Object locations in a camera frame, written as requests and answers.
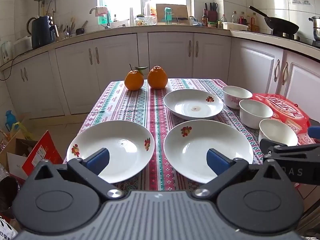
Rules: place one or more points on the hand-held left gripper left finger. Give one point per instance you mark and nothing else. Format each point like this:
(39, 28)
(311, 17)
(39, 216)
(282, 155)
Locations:
(98, 160)

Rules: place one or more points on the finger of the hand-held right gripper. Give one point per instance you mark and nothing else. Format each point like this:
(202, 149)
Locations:
(314, 131)
(295, 152)

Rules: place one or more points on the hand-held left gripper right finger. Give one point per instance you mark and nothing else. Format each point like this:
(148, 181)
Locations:
(217, 163)

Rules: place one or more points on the white ceramic bowl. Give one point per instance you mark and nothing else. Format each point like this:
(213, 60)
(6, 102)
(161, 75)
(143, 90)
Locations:
(277, 132)
(255, 115)

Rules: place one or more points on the white fruit-print plate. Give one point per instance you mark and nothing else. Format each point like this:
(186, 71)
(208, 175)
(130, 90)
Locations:
(190, 102)
(125, 140)
(195, 140)

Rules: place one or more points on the white bowl with pink print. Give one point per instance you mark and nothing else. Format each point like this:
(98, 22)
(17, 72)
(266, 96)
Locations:
(236, 93)

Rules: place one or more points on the red plastic snack bag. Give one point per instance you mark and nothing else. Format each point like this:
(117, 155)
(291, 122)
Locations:
(287, 107)

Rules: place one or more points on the red cardboard box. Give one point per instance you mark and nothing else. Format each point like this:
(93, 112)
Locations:
(41, 152)

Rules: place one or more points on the patterned woven tablecloth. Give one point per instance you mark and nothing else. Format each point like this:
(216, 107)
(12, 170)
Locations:
(150, 105)

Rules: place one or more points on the yellow-green shopping bag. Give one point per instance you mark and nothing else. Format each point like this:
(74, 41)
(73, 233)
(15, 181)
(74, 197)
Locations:
(23, 130)

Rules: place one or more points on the open cardboard box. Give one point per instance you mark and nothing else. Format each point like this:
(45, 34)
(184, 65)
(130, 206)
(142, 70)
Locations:
(15, 155)

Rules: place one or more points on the orange with stem and leaf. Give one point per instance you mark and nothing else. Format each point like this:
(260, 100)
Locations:
(133, 80)

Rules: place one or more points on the white kitchen cabinets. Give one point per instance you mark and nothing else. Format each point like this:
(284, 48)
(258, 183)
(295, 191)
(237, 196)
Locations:
(75, 75)

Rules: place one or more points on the black gas stove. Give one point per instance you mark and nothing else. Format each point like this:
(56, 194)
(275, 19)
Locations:
(302, 38)

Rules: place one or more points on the black trash bin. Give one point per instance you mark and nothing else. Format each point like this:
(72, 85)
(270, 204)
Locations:
(8, 192)

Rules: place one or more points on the blue plastic jug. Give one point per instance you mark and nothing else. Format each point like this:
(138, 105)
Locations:
(10, 120)

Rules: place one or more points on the bumpy orange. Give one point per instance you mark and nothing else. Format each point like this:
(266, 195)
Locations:
(157, 78)

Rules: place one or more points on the stainless steel pot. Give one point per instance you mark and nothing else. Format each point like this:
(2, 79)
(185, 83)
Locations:
(316, 28)

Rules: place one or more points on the black wok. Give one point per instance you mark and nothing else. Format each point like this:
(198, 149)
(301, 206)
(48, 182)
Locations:
(282, 26)

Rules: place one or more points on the white printed sack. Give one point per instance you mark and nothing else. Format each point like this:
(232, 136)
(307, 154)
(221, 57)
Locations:
(6, 230)

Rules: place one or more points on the cooking oil bottle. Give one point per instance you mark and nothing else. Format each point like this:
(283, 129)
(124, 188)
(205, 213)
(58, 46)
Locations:
(254, 23)

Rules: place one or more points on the small black pot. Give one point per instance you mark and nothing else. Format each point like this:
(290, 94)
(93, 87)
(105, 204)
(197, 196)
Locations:
(80, 31)

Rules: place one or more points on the white plastic tray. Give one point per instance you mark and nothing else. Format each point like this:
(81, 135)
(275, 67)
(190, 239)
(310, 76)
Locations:
(235, 26)

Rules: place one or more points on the utensil holder with utensils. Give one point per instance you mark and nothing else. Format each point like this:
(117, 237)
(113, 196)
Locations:
(66, 31)

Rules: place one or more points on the white countertop appliance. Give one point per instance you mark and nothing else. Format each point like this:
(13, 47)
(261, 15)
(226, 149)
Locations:
(23, 46)

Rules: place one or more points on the metal kitchen faucet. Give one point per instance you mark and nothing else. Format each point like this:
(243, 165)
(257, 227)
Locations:
(108, 21)

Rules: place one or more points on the clear condiment bottle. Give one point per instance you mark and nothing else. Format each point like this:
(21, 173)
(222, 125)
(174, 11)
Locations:
(234, 17)

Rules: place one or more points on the dark blue air fryer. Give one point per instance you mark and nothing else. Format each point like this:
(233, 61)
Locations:
(42, 32)

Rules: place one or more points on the green detergent bottle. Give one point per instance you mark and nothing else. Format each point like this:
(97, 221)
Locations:
(103, 20)

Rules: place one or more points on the white electric kettle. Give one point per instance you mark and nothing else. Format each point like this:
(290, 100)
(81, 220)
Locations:
(7, 52)

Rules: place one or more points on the dark sauce bottle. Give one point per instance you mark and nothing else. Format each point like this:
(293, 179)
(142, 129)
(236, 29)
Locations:
(205, 20)

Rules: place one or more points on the glass jar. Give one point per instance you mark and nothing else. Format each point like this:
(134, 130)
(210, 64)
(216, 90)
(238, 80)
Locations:
(140, 21)

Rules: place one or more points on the stack of white cups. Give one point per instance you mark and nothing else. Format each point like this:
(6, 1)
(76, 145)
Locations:
(131, 17)

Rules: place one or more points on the knife block with knives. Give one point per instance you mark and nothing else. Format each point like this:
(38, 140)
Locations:
(212, 15)

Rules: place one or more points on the glass pitcher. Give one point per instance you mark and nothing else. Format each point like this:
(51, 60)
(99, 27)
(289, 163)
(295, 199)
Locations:
(151, 20)

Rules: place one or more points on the pink towel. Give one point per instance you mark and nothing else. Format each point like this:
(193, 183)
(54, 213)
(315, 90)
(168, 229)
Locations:
(101, 10)

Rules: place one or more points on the teal water bottle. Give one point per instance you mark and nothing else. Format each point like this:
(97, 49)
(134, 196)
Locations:
(168, 15)

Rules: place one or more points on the brown cardboard sheet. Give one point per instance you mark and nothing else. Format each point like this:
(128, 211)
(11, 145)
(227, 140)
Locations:
(178, 11)

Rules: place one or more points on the orange drink bottle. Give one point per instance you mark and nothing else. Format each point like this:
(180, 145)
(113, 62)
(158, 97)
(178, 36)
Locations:
(152, 10)

